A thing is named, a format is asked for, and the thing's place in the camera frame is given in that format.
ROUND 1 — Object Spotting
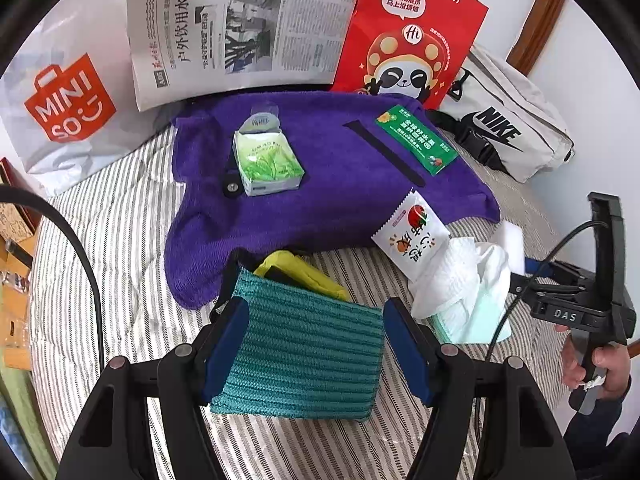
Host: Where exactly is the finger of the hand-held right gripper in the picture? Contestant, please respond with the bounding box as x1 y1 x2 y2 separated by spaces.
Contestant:
541 260 594 287
509 273 592 307

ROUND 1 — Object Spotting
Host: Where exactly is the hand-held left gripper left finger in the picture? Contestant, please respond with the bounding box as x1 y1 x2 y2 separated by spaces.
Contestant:
56 296 251 480

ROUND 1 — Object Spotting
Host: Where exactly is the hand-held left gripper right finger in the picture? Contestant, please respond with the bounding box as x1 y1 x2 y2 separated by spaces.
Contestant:
382 296 576 480

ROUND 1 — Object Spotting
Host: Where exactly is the white sponge block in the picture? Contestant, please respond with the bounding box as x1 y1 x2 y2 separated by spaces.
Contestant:
492 220 526 276

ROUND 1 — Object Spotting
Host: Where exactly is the mint green face mask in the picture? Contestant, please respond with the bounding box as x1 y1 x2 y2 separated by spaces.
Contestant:
427 287 513 345

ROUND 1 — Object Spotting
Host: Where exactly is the teal ribbed cloth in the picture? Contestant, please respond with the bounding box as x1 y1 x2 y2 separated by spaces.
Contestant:
209 265 386 421

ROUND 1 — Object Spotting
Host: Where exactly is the white paper towel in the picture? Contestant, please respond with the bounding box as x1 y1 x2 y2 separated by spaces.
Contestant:
407 237 511 321

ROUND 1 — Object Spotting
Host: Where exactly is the yellow mesh pouch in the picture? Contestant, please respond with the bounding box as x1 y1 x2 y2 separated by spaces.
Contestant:
254 250 351 303

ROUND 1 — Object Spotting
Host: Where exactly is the white snack packet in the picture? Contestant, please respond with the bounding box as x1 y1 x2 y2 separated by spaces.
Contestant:
371 187 451 280

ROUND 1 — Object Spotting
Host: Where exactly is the green sachet packet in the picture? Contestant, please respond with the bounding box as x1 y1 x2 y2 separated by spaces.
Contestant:
376 105 458 176

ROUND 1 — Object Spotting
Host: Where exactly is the green tissue pack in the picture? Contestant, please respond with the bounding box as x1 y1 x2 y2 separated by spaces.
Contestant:
232 102 307 197

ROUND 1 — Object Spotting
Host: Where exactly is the long black watch strap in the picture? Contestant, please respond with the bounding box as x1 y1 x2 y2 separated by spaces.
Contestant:
343 120 427 187

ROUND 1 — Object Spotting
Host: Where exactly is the person's right forearm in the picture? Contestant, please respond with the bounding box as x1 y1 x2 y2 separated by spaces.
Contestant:
562 385 636 480

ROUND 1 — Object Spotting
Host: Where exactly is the person's right hand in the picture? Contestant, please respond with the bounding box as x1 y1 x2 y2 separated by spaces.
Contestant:
560 329 634 400

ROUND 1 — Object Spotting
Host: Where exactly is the striped bed quilt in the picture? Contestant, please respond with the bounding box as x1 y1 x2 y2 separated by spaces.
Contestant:
27 125 586 480

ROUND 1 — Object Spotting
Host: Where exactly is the purple towel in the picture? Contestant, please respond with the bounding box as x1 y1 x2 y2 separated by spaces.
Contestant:
165 91 503 311

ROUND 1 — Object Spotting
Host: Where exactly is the white waist bag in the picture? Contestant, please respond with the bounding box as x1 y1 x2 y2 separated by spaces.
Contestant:
425 42 576 184

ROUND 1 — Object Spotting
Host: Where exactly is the wooden nightstand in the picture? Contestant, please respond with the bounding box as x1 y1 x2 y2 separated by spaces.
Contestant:
0 230 38 371

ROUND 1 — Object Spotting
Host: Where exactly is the patterned red box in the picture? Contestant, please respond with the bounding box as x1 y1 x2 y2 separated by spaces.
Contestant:
0 157 48 241

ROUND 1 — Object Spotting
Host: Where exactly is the red paper bag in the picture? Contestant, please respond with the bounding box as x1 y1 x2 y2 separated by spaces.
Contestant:
328 0 490 111

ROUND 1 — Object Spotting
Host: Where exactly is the folded newspaper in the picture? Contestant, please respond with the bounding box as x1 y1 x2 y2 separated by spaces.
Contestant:
125 0 368 112

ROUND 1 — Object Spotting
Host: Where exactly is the white plastic shopping bag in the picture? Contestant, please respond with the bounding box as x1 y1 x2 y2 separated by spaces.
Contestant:
0 0 173 198

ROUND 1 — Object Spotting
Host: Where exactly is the brown wooden door frame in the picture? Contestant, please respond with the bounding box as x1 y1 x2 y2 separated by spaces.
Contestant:
508 0 568 78

